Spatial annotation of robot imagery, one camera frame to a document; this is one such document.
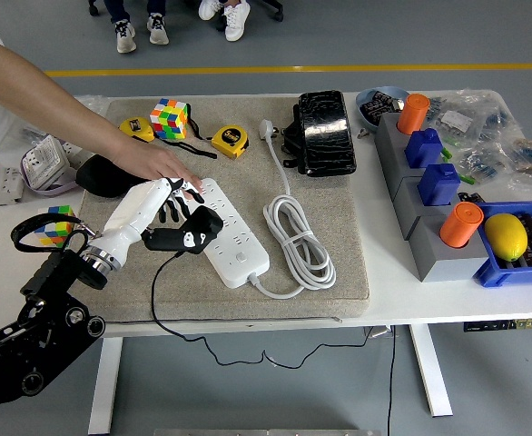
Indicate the white power strip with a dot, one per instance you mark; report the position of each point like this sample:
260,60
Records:
239,245

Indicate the person's hand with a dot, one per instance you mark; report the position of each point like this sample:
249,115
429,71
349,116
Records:
152,161

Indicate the person's foot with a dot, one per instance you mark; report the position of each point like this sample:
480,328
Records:
158,29
236,20
209,9
125,36

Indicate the small metal clip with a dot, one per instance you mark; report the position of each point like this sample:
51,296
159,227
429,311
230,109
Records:
362,133

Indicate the clear bag of blue resistors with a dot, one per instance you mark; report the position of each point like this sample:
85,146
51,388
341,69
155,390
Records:
481,163

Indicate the yellow lemon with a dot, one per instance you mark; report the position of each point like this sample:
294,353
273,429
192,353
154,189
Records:
506,236

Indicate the black electronic component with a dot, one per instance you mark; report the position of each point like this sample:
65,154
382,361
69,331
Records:
471,198

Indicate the dark components in bowl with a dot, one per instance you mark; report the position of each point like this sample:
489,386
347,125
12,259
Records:
377,108

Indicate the person's leg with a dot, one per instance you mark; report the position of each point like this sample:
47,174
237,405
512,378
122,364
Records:
154,5
116,9

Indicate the grey peg holder block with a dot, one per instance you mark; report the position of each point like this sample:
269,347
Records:
406,204
391,145
438,261

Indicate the silver under-table bracket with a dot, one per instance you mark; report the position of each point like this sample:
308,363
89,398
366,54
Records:
379,332

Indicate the clear bag of metal parts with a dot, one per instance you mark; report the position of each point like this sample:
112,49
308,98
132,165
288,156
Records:
91,102

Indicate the yellow tape measure 5m print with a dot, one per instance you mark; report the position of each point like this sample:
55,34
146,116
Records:
229,138

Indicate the person's forearm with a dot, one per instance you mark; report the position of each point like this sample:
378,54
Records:
43,95

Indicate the black plug adapter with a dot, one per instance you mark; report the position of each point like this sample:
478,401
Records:
207,222

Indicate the glossy black case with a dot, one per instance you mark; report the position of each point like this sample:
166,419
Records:
327,131

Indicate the orange cylinder peg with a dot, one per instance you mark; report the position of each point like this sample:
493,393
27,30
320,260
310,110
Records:
459,224
413,113

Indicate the white table leg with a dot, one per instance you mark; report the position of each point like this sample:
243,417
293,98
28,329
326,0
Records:
105,386
431,372

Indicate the white socket in purple pack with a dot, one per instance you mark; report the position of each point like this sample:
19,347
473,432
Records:
43,159

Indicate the clear bag with white label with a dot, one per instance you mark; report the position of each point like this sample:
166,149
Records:
456,120

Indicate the black chair caster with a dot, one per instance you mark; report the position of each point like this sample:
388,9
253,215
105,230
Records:
94,6
276,13

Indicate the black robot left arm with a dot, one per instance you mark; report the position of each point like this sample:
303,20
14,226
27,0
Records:
43,345

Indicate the grey-brown mat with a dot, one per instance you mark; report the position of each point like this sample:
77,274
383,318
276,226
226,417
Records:
329,204

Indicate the plain yellow tape measure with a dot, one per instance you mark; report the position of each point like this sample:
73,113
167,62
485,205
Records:
136,126

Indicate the clear bag of brown resistors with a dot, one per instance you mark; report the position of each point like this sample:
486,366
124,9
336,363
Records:
531,154

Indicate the light blue bowl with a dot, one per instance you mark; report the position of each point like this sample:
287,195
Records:
361,102

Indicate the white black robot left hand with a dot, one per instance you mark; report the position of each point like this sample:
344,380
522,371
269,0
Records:
130,213

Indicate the blue plastic bin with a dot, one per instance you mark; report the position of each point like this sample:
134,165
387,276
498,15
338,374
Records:
493,272

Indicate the blue block peg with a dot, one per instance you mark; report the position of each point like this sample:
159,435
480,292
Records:
422,147
438,184

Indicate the black table control panel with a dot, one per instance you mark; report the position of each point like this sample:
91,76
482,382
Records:
497,325

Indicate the black cloth pouch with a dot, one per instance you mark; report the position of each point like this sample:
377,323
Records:
98,177

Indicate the large colourful puzzle cube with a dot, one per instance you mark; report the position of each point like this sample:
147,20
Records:
170,119

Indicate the small colourful puzzle cube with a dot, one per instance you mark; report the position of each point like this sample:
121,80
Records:
55,224

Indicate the small green part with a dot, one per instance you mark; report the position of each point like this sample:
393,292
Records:
447,153
468,179

